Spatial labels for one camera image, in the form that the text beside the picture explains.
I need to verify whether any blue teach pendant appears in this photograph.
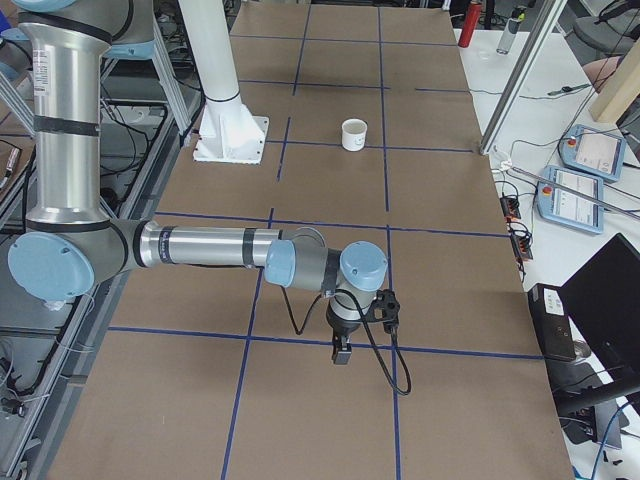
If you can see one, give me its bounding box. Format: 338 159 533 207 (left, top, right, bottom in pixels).
560 124 627 183
537 166 604 234

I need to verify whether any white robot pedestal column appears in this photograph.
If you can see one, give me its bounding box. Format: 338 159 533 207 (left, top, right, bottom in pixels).
180 1 269 164

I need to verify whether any near blue teach pendant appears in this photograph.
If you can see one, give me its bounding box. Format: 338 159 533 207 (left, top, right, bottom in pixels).
537 166 604 234

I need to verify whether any wooden beam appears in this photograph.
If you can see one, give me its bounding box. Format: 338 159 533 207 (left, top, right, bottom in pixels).
589 41 640 123

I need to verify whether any green handled reacher stick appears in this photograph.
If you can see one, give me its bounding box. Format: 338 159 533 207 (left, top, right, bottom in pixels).
490 146 639 221

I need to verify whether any red bottle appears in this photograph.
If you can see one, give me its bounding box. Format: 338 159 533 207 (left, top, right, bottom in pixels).
458 0 483 48

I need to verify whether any clear water bottle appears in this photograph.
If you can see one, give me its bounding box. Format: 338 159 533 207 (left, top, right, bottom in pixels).
496 6 526 55

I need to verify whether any white mug black handle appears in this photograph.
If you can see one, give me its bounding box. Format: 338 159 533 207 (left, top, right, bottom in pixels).
341 118 368 152

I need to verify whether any person in black shirt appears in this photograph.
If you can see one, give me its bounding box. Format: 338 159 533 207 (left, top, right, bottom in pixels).
583 55 625 93

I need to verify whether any aluminium frame post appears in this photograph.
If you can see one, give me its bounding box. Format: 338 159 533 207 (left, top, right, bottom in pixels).
479 0 567 155

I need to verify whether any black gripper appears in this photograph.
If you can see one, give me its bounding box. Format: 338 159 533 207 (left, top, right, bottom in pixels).
326 307 361 365

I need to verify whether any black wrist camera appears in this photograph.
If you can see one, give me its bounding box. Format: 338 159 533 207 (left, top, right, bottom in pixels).
365 289 400 335

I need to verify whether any far blue teach pendant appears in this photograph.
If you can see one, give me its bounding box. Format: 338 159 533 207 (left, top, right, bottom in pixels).
560 124 627 183

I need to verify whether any black monitor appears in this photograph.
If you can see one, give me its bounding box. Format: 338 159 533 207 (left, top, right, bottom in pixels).
556 233 639 415

